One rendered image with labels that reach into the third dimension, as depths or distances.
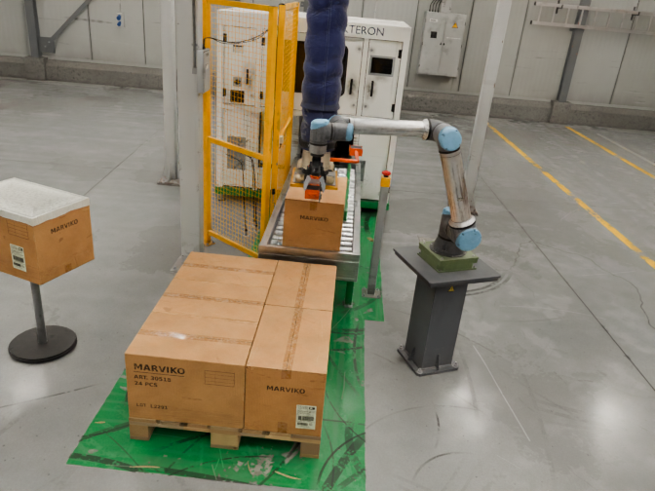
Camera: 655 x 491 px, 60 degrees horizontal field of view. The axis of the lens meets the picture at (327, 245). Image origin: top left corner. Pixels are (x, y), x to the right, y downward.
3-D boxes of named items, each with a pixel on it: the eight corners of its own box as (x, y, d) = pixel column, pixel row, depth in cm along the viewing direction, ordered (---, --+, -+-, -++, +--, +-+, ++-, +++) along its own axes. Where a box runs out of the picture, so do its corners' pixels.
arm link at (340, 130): (351, 120, 297) (327, 119, 295) (356, 126, 287) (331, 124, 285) (349, 137, 301) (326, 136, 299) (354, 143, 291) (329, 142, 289)
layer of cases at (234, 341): (191, 302, 405) (190, 250, 388) (331, 316, 403) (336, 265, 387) (129, 417, 296) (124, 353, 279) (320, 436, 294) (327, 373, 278)
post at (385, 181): (366, 290, 472) (381, 174, 431) (374, 291, 472) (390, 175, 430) (366, 294, 465) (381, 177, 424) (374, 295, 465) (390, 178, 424)
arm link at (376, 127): (446, 117, 319) (327, 111, 306) (454, 123, 308) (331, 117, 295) (443, 137, 324) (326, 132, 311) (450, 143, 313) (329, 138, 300)
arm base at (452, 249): (453, 242, 367) (456, 227, 362) (469, 254, 350) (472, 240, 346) (427, 243, 361) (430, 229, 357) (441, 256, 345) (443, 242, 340)
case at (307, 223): (291, 220, 452) (295, 171, 436) (342, 226, 451) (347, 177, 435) (282, 252, 398) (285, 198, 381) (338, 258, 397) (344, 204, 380)
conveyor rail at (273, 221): (293, 173, 613) (294, 156, 605) (298, 173, 613) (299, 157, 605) (257, 269, 402) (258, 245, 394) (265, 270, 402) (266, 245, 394)
